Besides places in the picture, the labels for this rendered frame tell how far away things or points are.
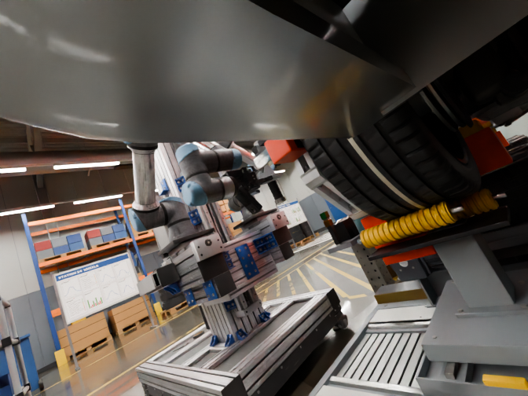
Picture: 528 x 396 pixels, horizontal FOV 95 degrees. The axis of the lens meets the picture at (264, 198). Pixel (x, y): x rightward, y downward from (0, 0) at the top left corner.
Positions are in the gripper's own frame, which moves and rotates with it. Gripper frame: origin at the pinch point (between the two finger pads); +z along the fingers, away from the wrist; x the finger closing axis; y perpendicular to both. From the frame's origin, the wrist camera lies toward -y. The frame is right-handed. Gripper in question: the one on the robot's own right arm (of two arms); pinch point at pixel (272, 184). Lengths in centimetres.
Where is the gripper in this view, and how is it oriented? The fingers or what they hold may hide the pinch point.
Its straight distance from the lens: 94.5
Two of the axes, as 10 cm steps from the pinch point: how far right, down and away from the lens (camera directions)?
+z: 7.0, -1.9, 6.9
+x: -5.9, 4.1, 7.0
